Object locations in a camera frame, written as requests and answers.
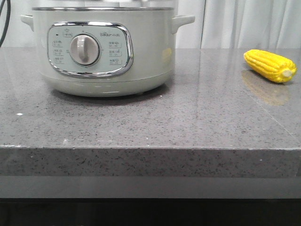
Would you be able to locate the white curtain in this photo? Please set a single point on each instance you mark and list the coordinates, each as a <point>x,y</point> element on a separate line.
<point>218,23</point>

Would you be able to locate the yellow corn cob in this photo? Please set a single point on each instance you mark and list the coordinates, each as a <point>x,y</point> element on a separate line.
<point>274,67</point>

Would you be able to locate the grey round control knob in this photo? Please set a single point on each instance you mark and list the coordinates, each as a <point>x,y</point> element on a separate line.
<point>84,50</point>

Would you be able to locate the pale green electric cooking pot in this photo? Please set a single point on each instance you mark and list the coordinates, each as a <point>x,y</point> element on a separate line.
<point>137,48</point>

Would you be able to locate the glass pot lid steel rim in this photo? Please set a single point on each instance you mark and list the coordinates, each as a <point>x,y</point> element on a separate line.
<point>113,1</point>

